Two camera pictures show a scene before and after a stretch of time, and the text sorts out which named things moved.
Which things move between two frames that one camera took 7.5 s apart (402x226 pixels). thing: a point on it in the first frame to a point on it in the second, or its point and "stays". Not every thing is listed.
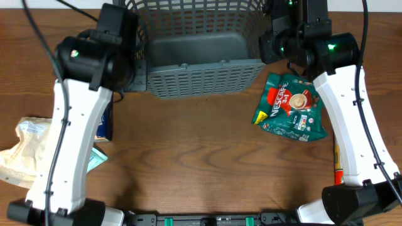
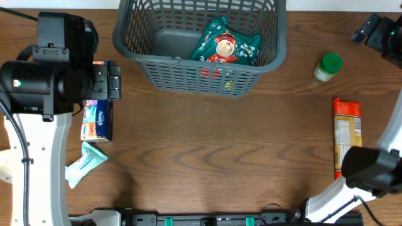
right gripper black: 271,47 to 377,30
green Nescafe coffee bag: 291,108 to 220,43
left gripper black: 138,75 to 114,81
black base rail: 270,218 stays
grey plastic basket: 188,48 stays
